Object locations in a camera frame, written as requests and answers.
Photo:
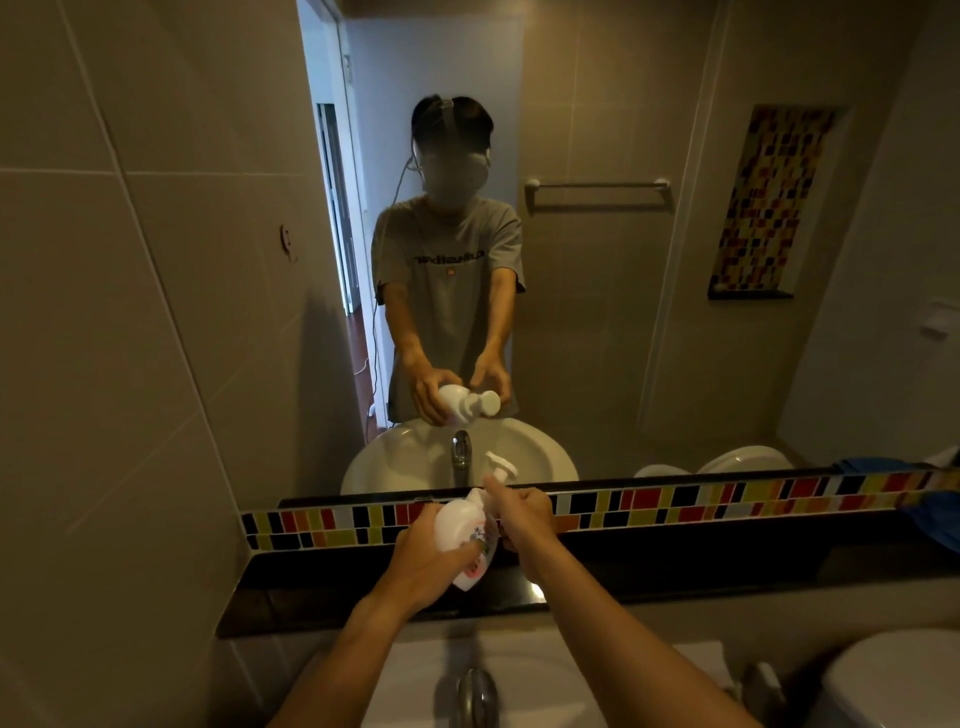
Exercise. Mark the person's left hand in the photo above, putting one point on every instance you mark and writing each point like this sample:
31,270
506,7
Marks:
409,566

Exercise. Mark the person's right hand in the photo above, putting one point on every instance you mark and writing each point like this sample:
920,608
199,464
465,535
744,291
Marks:
529,525

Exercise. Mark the person's left thumb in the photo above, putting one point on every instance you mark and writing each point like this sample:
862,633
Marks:
465,556

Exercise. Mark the person's right fingers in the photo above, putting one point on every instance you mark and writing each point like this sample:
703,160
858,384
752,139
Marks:
501,510

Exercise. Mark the white soap bottle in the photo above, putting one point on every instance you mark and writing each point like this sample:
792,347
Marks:
461,529

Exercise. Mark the white pump head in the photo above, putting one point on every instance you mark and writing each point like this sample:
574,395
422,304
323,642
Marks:
501,465

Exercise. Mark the person's right forearm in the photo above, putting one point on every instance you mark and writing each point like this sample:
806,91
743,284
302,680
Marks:
622,645

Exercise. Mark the person's left forearm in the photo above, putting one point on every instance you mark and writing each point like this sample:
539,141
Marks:
337,667

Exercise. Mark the chrome faucet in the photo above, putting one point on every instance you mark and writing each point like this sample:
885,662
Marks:
478,701

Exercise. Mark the white sink basin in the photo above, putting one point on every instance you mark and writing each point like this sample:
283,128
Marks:
555,682

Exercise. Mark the black stone ledge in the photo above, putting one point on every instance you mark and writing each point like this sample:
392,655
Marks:
712,562

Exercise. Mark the white toilet tank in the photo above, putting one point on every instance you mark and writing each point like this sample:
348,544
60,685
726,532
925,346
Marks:
892,682

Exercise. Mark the blue cloth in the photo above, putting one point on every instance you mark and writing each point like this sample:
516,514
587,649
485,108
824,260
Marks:
937,514

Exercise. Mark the large wall mirror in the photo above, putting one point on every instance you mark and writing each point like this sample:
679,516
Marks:
615,300

